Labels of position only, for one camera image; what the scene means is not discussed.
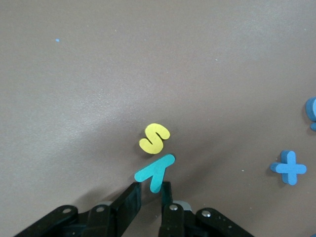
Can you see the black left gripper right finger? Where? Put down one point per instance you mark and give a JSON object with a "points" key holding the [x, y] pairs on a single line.
{"points": [[172, 222]]}

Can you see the blue foam letter x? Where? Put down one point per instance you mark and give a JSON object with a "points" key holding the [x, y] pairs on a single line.
{"points": [[290, 169]]}

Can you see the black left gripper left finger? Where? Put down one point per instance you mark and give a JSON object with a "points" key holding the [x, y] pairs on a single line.
{"points": [[103, 219]]}

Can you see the teal foam letter y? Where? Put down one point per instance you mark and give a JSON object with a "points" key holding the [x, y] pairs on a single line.
{"points": [[155, 172]]}

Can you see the yellow foam letter s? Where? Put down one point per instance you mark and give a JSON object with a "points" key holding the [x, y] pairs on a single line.
{"points": [[153, 145]]}

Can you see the blue foam letter g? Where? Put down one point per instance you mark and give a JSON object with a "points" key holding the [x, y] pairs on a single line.
{"points": [[311, 108]]}

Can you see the brown table cover sheet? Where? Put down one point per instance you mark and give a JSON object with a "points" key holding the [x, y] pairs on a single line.
{"points": [[74, 74]]}

